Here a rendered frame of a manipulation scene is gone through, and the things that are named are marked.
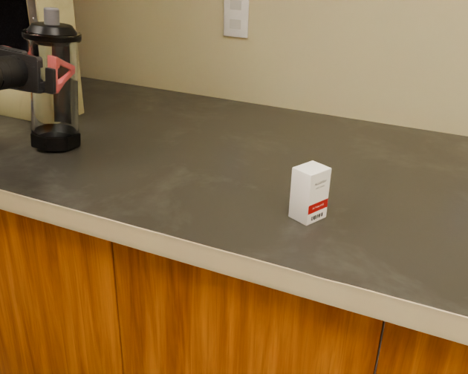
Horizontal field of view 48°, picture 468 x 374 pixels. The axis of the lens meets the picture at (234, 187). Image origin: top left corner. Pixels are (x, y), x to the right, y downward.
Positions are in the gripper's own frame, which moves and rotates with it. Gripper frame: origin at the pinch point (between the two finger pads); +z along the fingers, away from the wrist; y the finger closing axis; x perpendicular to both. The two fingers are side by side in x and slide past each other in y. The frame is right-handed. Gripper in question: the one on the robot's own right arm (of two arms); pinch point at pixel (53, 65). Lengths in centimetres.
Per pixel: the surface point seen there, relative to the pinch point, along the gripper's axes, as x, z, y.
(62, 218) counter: 19.5, -19.7, -20.1
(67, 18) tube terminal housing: -7.0, 16.2, 10.7
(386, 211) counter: 13, 4, -67
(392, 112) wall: 7, 54, -58
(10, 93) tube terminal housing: 10.9, 8.7, 21.5
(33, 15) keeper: -7.6, 7.2, 12.1
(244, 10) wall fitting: -12, 50, -17
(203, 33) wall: -4, 51, -5
